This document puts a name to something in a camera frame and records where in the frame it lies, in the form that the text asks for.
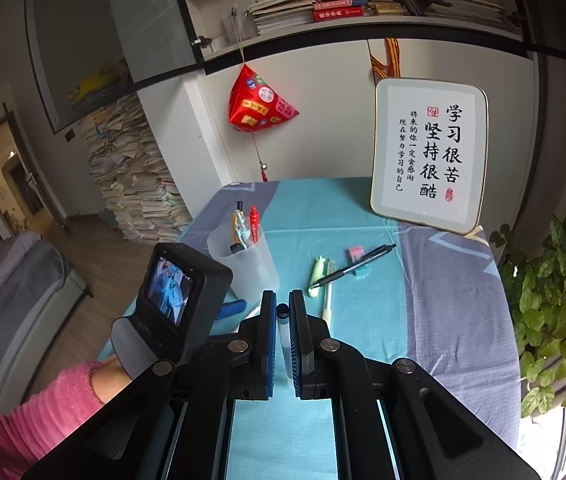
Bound stack of pale books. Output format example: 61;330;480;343
245;0;324;36

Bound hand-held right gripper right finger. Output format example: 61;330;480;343
288;289;544;480

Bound framed calligraphy sign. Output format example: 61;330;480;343
370;77;488;236

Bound grey sofa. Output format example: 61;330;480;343
0;232;89;416

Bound pens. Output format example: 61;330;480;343
275;304;294;386

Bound black pen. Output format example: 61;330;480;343
310;243;398;290

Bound frosted glass cabinet door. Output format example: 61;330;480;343
26;0;201;133

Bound red pyramid hanging ornament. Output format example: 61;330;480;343
228;64;300;183

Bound yellow cloth item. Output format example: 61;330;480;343
68;65;129;103

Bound stack of red books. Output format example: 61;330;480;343
312;0;371;23

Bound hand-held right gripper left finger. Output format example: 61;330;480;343
20;289;279;480

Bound green highlighter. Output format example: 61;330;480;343
309;256;334;297

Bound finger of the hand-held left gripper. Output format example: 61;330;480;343
215;299;248;322

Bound pale green gel pen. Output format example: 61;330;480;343
321;259;338;322

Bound orange pen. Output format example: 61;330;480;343
233;200;246;256

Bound wide stack of grey books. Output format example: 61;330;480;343
420;0;506;26

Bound pink and teal eraser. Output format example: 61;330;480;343
345;245;375;281

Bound white bookshelf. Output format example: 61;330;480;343
173;0;528;53

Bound wooden door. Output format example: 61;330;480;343
0;112;61;241

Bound person's left forearm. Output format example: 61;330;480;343
0;359;134;480

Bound small stack of books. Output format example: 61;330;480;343
368;0;419;17

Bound clear gel pen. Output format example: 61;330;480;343
231;210;250;246

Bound red gel pen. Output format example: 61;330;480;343
247;206;263;248

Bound tall pile of worn books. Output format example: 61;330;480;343
79;92;194;246

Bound translucent plastic cup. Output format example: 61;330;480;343
206;222;280;306

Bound green leafy plant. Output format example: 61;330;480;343
488;115;566;418

